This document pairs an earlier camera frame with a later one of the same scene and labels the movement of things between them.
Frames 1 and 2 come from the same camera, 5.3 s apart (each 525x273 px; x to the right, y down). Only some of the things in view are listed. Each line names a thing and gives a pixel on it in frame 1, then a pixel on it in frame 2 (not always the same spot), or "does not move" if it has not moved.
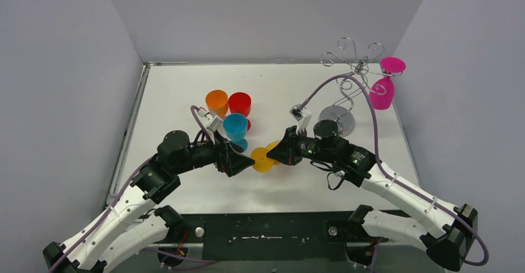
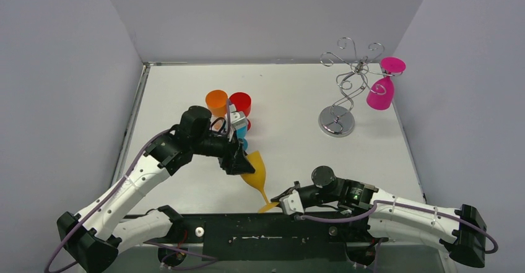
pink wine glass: (382, 91) does not move
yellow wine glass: (263, 163) to (258, 177)
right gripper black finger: (286, 151) to (287, 191)
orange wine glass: (217, 102) does not move
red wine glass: (240, 103) does not move
